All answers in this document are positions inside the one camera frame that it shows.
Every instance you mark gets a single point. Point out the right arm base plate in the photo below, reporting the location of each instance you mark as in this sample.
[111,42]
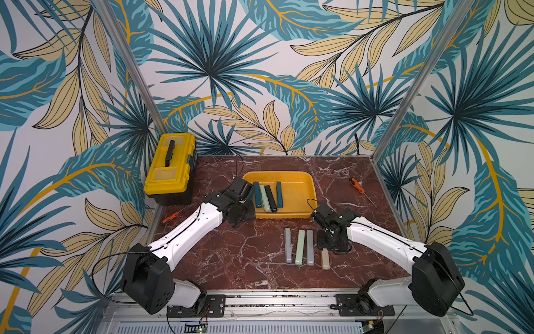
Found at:
[355,305]

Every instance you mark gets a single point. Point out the yellow black toolbox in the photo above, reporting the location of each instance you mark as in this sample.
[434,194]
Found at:
[170,178]

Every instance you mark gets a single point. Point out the orange screwdriver right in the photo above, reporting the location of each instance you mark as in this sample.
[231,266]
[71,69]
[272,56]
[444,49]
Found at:
[356,184]

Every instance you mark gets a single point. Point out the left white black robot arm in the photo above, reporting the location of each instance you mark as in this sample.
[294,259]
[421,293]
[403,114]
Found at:
[147,275]

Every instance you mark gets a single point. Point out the right aluminium corner post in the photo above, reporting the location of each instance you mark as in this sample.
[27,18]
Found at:
[443,40]

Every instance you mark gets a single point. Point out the dark teal pruner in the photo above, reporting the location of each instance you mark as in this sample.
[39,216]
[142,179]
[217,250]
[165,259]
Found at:
[257,195]
[280,202]

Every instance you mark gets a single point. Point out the aluminium front rail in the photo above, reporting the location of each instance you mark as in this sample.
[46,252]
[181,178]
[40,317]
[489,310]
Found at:
[275,311]

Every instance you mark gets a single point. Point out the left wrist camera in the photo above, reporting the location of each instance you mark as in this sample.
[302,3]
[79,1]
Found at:
[240,188]

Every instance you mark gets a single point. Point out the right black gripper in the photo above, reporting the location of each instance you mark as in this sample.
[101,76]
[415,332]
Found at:
[332,239]

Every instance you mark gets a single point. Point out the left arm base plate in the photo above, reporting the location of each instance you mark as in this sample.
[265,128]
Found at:
[209,305]

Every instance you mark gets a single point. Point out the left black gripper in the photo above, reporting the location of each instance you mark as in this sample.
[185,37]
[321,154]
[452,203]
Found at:
[251,213]

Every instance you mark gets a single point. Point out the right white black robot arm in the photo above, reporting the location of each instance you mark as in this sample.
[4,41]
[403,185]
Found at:
[433,281]

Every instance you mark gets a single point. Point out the grey pruner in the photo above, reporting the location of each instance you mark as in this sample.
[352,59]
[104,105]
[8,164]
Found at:
[310,247]
[288,247]

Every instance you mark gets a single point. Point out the left aluminium corner post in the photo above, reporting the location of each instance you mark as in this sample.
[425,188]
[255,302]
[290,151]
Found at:
[111,22]

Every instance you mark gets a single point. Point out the light green pruner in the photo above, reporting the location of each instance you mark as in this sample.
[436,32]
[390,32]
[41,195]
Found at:
[300,247]
[264,199]

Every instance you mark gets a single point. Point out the yellow plastic storage tray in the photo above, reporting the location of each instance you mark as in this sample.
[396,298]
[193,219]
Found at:
[297,187]

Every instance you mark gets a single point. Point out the beige pruner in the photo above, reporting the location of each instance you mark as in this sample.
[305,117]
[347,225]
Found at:
[325,259]

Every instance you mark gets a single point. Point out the aluminium corner post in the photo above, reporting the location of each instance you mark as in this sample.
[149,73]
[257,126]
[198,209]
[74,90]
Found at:
[111,22]
[443,40]

